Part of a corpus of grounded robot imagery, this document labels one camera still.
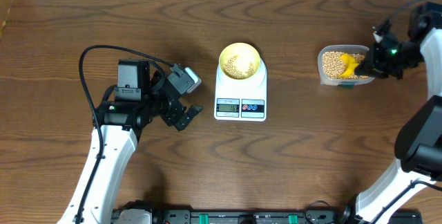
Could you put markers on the yellow measuring scoop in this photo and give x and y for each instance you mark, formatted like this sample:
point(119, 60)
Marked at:
point(350, 65)

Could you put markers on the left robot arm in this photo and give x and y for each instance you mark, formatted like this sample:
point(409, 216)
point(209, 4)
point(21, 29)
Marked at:
point(125, 110)

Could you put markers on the clear plastic container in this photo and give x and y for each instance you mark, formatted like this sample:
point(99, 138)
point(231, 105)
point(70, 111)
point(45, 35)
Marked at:
point(351, 49)

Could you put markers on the white digital kitchen scale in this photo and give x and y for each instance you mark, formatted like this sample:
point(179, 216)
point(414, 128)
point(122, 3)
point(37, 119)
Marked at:
point(241, 100)

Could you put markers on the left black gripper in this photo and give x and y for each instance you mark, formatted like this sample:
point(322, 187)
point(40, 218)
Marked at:
point(176, 112)

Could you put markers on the pile of soybeans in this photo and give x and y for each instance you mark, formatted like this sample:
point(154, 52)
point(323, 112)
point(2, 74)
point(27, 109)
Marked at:
point(333, 66)

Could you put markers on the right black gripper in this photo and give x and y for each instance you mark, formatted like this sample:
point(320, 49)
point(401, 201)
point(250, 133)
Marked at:
point(378, 68)

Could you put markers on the yellow plastic bowl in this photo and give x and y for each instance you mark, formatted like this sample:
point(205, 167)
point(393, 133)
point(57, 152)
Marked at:
point(239, 61)

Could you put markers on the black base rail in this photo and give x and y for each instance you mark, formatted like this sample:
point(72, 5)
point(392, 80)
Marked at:
point(142, 212)

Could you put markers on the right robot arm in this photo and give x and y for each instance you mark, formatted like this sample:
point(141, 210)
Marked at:
point(417, 162)

